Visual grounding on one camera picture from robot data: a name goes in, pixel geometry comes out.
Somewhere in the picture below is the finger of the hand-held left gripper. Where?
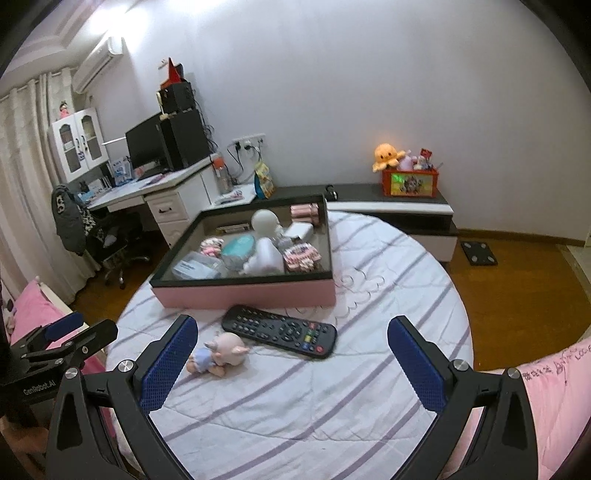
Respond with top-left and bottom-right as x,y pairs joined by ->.
20,318 -> 119,371
8,311 -> 86,359

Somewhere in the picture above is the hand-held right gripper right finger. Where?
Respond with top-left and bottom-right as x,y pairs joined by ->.
387,315 -> 539,480

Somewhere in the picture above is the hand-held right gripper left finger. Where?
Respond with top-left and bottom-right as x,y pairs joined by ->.
44,315 -> 199,480

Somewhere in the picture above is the clear plastic packet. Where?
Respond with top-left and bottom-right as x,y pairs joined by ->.
172,255 -> 223,280

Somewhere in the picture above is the pink storage box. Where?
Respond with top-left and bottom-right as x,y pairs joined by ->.
150,194 -> 338,309

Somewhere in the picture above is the teal round case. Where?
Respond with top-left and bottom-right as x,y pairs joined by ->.
222,234 -> 256,271

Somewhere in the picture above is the white doll figurine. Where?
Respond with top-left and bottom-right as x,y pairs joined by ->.
241,209 -> 286,276

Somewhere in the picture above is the building block cat figure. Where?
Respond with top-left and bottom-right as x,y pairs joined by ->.
283,244 -> 322,274

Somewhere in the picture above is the white power adapter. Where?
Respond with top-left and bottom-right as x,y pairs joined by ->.
283,223 -> 317,242

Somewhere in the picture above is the pink cylindrical case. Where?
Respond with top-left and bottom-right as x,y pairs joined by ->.
290,203 -> 323,228

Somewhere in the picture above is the pink cushion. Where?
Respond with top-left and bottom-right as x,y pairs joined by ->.
8,278 -> 108,374

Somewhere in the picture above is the pink pig toy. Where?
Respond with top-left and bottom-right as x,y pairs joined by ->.
187,331 -> 251,377

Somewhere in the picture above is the black office chair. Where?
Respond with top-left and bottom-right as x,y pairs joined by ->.
84,213 -> 154,290

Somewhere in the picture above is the dark jacket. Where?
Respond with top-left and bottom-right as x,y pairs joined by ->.
51,185 -> 96,257

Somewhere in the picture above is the black remote control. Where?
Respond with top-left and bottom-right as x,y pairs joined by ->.
222,305 -> 339,361

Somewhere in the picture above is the black bathroom scale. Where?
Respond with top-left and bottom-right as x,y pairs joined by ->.
460,239 -> 499,268

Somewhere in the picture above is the cream curtain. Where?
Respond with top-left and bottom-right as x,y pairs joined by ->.
0,76 -> 100,324

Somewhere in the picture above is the pink quilt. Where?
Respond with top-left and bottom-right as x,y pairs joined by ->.
443,339 -> 591,480

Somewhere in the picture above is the white desk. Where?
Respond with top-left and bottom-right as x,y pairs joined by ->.
85,154 -> 221,248

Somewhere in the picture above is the dark low tv bench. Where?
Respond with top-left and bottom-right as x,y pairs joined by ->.
263,182 -> 459,264

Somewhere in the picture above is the orange printed storage box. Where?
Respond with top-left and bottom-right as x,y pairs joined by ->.
381,167 -> 440,199

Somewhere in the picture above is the white glass door cabinet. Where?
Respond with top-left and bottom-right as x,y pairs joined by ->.
47,107 -> 111,184

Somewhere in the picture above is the bottle with orange cap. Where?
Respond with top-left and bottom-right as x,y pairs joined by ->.
211,154 -> 233,195

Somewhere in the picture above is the black computer monitor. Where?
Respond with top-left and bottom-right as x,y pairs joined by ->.
124,112 -> 172,177

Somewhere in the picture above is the yellow blue snack bag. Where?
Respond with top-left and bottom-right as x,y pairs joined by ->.
253,161 -> 276,199

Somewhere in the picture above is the orange octopus plush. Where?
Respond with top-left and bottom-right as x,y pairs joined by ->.
372,143 -> 407,174

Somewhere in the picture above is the black computer tower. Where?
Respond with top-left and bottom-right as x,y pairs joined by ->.
159,108 -> 212,171

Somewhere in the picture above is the black speaker box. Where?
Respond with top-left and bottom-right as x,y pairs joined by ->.
158,80 -> 194,115

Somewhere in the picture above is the white air conditioner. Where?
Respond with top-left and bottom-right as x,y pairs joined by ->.
71,36 -> 126,93

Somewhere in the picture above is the red paper bag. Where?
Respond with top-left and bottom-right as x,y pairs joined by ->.
159,57 -> 184,88

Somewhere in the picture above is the wall power outlet strip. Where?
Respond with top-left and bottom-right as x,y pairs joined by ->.
231,133 -> 268,149

